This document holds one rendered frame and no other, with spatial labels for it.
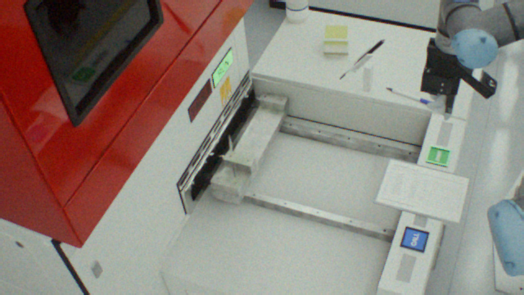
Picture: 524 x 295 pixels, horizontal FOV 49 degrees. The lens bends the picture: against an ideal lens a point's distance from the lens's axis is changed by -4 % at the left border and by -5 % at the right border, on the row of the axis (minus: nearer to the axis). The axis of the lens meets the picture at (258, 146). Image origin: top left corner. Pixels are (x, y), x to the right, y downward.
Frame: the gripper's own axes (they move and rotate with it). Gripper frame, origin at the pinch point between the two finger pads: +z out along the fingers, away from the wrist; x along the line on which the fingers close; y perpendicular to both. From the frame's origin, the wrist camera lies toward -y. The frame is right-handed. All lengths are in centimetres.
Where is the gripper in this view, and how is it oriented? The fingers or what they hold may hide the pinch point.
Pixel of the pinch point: (449, 115)
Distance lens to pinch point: 142.3
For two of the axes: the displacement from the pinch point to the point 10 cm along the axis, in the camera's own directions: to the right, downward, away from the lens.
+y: -9.2, -2.3, 3.2
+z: 0.9, 6.8, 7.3
